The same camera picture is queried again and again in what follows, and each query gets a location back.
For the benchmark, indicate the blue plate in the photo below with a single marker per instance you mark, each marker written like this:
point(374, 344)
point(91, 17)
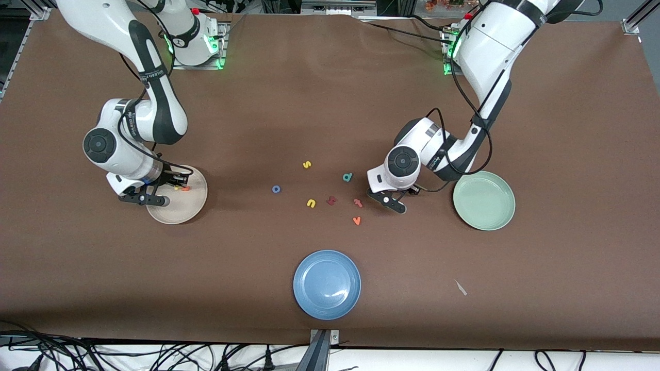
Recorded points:
point(326, 284)

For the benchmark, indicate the metal clamp bracket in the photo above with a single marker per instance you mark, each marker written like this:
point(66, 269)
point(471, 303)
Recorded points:
point(335, 337)

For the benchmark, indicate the orange decoration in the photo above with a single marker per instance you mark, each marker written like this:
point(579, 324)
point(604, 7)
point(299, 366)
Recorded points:
point(443, 4)

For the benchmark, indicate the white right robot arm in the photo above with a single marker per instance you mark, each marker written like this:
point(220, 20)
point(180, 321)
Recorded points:
point(121, 162)

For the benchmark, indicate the aluminium frame profile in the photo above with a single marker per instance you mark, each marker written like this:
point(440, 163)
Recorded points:
point(630, 24)
point(21, 45)

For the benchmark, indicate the grey camera mount pole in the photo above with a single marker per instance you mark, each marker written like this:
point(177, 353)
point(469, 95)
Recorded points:
point(317, 355)

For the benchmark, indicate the beige brown plate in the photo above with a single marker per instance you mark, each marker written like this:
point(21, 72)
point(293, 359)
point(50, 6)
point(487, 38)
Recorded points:
point(185, 208)

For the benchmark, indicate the white paper scrap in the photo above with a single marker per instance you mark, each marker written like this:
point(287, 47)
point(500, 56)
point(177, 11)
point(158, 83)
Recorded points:
point(460, 287)

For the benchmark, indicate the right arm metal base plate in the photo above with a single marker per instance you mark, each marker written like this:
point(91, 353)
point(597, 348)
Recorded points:
point(225, 46)

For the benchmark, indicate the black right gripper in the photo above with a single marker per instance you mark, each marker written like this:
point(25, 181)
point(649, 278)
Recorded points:
point(168, 176)

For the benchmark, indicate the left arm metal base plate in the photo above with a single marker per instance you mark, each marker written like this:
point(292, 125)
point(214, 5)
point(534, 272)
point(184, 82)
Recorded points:
point(447, 72)

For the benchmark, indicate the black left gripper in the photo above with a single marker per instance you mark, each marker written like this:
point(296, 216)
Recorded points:
point(414, 189)

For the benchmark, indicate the green plate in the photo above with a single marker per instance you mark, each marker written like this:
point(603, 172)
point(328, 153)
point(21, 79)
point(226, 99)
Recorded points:
point(487, 203)

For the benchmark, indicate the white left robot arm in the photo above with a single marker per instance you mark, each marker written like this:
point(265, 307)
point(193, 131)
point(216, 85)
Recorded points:
point(484, 56)

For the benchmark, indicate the grey metal device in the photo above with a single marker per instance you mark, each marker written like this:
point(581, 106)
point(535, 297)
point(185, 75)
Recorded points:
point(335, 7)

